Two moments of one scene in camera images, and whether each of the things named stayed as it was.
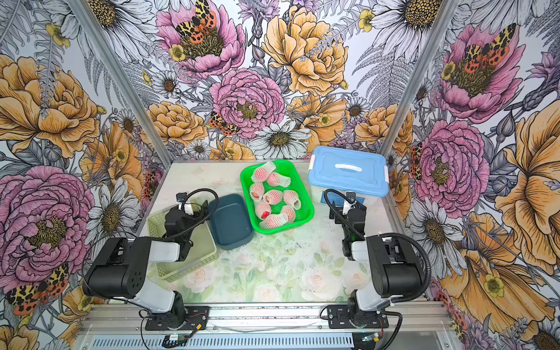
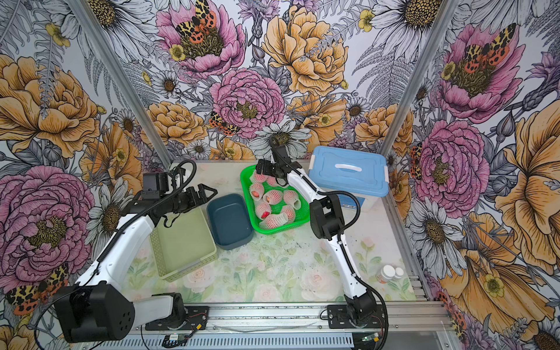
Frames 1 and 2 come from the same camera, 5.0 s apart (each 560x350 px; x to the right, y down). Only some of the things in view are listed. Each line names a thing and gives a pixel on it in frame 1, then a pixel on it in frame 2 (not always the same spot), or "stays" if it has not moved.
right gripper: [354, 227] to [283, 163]
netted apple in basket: [262, 209] stays
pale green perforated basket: [203, 249] stays
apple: [260, 173] stays
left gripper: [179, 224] to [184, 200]
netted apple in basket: [273, 221] stays
